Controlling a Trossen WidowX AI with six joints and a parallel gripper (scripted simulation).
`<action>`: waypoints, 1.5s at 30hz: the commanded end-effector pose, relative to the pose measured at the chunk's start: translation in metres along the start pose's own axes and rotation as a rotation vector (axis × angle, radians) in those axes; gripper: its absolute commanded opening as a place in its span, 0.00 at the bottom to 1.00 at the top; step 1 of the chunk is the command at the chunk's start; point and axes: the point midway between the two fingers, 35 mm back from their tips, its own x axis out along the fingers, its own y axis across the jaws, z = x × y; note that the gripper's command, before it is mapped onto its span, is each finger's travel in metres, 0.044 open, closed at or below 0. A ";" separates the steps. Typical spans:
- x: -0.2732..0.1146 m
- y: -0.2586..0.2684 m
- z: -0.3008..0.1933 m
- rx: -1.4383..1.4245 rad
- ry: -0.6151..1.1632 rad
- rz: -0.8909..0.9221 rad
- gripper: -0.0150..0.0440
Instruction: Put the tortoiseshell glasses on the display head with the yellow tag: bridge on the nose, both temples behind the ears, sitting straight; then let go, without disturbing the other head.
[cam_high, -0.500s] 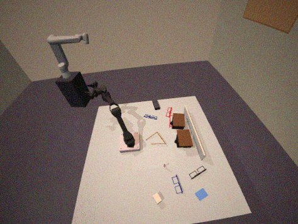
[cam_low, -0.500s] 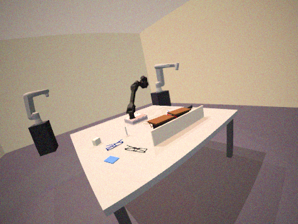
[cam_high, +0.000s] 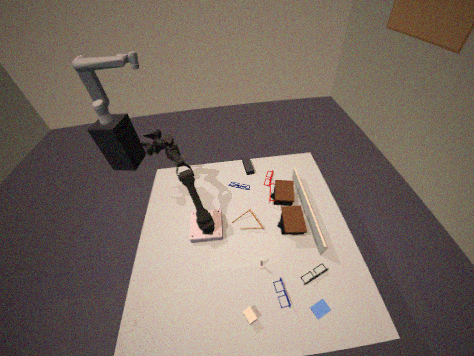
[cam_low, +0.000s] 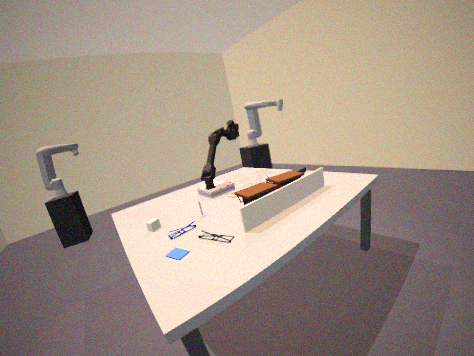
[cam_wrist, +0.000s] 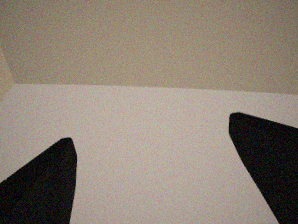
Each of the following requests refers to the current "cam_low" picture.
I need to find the beige flat panel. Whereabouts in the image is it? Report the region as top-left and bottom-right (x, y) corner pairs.
(239, 167), (325, 233)

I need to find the small beige block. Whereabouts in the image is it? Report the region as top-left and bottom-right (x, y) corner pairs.
(146, 218), (162, 232)

